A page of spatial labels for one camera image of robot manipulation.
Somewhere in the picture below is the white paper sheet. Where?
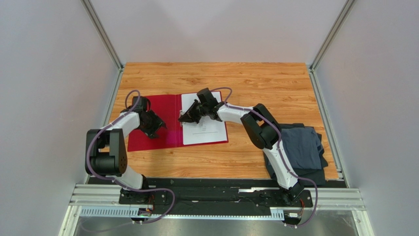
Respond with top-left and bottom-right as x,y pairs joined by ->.
180,91 -> 228,146

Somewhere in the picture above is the red plastic folder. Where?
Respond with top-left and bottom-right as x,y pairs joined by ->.
127,93 -> 228,152

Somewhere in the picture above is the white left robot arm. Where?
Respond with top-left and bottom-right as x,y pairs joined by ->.
85,96 -> 166,192

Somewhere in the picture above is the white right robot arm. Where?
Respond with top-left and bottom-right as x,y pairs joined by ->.
178,88 -> 304,200

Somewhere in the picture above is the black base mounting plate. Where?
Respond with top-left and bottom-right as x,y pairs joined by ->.
88,177 -> 313,217

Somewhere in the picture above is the dark blue folded cloth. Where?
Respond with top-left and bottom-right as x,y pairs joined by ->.
280,123 -> 328,186

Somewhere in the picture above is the aluminium frame rail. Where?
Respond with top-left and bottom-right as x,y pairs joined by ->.
59,178 -> 374,236

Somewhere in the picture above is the left aluminium corner post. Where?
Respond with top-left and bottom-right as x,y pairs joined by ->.
81,0 -> 124,71

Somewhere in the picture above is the aluminium corner post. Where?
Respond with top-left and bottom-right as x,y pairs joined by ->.
309,0 -> 357,71
81,0 -> 124,71

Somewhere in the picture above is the right aluminium corner post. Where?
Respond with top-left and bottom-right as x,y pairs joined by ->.
309,0 -> 357,71

